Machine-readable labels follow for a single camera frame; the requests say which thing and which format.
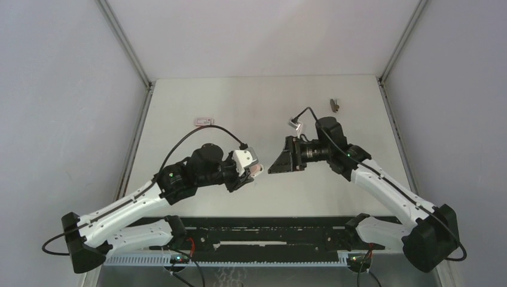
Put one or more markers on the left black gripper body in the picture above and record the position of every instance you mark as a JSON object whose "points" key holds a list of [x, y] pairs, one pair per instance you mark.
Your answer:
{"points": [[231, 177]]}

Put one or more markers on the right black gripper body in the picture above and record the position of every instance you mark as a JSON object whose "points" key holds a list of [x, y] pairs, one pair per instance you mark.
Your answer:
{"points": [[308, 152]]}

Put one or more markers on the pink stapler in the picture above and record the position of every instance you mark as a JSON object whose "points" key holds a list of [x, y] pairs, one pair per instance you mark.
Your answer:
{"points": [[256, 170]]}

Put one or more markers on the tan stapler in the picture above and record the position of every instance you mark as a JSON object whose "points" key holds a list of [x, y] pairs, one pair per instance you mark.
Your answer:
{"points": [[335, 107]]}

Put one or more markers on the red white staple box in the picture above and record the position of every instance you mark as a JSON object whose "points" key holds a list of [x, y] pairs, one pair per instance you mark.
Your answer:
{"points": [[204, 122]]}

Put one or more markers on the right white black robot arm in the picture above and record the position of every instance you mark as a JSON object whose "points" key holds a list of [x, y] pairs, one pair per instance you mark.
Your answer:
{"points": [[426, 234]]}

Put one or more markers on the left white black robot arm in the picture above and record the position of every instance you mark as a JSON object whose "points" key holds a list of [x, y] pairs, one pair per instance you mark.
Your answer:
{"points": [[92, 239]]}

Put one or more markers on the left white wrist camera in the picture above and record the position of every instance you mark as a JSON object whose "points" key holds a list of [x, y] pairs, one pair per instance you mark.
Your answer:
{"points": [[244, 159]]}

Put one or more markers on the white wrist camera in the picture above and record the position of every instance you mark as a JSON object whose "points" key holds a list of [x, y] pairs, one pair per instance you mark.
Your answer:
{"points": [[297, 125], [244, 159]]}

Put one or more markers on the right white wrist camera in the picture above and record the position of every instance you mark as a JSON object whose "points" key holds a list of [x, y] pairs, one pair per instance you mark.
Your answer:
{"points": [[297, 125]]}

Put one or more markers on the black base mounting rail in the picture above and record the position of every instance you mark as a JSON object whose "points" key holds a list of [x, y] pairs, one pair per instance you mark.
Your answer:
{"points": [[270, 238]]}

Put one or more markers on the right aluminium frame post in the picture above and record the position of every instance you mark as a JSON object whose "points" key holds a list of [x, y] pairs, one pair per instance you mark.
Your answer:
{"points": [[403, 40]]}

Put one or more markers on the aluminium frame post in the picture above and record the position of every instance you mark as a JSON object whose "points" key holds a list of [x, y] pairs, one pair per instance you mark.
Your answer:
{"points": [[123, 40], [403, 40]]}

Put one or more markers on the white slotted cable duct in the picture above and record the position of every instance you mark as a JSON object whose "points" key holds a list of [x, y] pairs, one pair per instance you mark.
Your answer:
{"points": [[159, 260]]}

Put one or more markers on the left aluminium frame post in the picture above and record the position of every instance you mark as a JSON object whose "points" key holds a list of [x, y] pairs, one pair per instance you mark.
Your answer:
{"points": [[123, 40]]}

